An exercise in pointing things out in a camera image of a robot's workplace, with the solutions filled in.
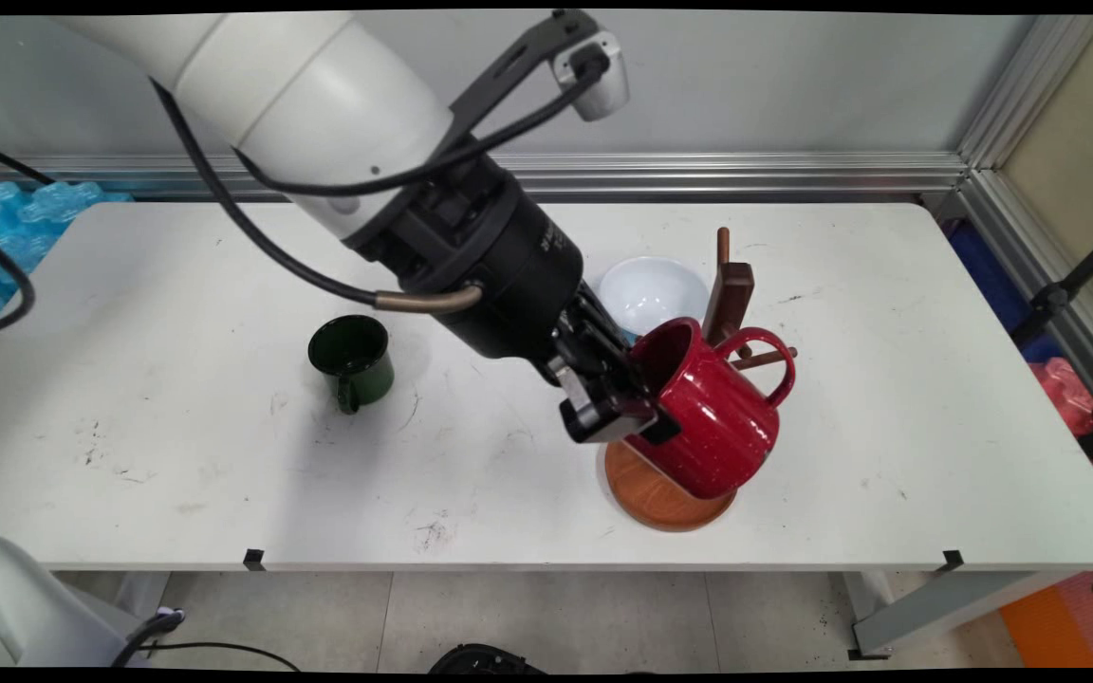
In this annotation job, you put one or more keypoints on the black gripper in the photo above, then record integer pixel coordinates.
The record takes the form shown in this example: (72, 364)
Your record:
(509, 275)

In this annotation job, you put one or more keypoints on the red speckled enamel mug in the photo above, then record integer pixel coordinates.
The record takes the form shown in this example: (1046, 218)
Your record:
(717, 427)

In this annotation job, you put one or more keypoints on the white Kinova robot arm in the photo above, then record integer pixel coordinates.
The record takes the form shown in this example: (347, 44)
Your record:
(319, 104)

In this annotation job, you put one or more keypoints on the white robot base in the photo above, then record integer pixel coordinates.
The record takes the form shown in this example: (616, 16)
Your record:
(15, 607)

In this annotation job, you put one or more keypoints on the white bowl with blue outside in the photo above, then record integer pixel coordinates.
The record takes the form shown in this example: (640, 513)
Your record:
(651, 285)

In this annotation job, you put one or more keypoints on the brown wooden mug tree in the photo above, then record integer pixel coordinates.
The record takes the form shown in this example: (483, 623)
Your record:
(660, 498)

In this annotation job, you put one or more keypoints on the dark green enamel mug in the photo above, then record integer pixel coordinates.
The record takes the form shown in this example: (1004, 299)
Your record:
(371, 379)

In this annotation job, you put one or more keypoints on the black object on floor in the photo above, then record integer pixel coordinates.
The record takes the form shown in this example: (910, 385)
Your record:
(480, 659)

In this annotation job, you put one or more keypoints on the black table edge clip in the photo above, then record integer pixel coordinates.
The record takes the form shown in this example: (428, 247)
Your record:
(254, 560)
(953, 560)

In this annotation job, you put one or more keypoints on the blue container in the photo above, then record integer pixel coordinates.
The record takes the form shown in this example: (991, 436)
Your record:
(988, 275)

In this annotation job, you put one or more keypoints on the grey table leg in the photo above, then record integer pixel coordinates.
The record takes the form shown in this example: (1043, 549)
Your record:
(945, 607)

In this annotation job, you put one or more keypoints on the black tripod stand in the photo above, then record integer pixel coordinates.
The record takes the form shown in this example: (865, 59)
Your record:
(1054, 296)

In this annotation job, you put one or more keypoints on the red plastic bag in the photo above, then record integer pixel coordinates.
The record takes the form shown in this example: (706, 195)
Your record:
(1068, 394)

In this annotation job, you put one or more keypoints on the orange box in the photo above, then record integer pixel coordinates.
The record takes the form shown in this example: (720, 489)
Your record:
(1045, 631)

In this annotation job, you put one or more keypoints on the blue bubble wrap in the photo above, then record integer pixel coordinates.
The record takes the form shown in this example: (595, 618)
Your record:
(6, 218)

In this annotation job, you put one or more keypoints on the horizontal aluminium frame rail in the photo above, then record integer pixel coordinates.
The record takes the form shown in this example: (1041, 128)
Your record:
(746, 173)

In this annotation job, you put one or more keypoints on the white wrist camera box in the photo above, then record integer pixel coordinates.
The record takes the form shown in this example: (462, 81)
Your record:
(608, 95)

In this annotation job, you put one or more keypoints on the black camera bracket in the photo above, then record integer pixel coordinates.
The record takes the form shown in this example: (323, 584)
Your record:
(518, 57)

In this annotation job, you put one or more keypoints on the aluminium frame post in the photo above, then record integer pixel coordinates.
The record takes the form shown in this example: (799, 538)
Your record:
(1021, 95)

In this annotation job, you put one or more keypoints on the beige wall panel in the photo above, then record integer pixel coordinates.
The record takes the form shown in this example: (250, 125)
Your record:
(1073, 161)

